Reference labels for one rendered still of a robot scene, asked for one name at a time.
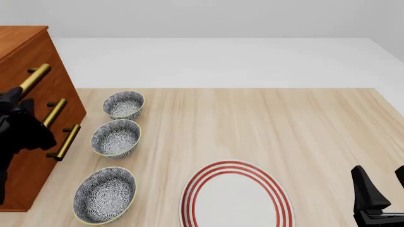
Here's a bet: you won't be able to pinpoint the long brass drawer handle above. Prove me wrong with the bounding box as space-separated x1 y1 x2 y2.
18 62 52 100

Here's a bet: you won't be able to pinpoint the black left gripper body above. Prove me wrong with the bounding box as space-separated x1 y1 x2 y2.
9 110 58 151

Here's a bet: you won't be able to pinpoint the wooden drawer, long handle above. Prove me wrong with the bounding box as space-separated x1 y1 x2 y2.
0 30 66 100

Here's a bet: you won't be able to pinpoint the short brass drawer handle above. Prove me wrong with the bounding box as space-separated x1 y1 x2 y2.
42 98 68 129

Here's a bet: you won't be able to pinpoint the medium patterned bowl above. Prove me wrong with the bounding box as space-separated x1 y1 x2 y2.
90 119 142 160

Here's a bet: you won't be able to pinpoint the white plate, red rings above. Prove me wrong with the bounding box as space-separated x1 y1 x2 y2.
179 159 295 227

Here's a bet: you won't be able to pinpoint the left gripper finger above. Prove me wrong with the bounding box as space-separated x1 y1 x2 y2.
0 86 27 108
18 98 35 115

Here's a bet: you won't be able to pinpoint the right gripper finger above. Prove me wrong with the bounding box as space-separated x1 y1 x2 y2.
395 165 404 189
350 165 393 212

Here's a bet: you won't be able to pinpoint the wooden drawer, short handle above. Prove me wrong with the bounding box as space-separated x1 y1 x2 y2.
23 62 77 133

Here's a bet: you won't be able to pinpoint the wooden drawer, medium handle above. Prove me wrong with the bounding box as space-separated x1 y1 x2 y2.
6 91 87 211

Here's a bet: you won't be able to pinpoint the wooden cabinet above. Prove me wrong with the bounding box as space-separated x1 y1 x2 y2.
0 25 88 212

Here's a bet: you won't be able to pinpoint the large patterned bowl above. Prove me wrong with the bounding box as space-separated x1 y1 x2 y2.
73 166 138 226

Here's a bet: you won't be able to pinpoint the medium brass drawer handle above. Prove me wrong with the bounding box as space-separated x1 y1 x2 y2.
46 124 81 162

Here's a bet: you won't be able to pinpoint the small patterned bowl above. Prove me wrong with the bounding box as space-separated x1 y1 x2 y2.
102 91 145 121

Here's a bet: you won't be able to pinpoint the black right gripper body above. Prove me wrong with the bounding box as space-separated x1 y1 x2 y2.
353 208 404 227

